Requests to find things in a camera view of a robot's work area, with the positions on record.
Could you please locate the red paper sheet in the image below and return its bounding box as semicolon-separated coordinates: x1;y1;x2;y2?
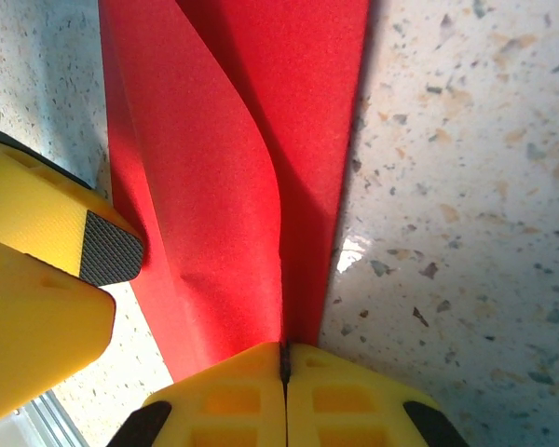
97;0;372;386

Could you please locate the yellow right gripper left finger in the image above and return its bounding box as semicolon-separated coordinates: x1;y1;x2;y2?
106;342;288;447

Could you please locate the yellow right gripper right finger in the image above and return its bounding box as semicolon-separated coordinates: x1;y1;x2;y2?
286;344;470;447

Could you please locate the aluminium mounting beam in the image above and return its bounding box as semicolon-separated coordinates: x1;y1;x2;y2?
8;389;92;447

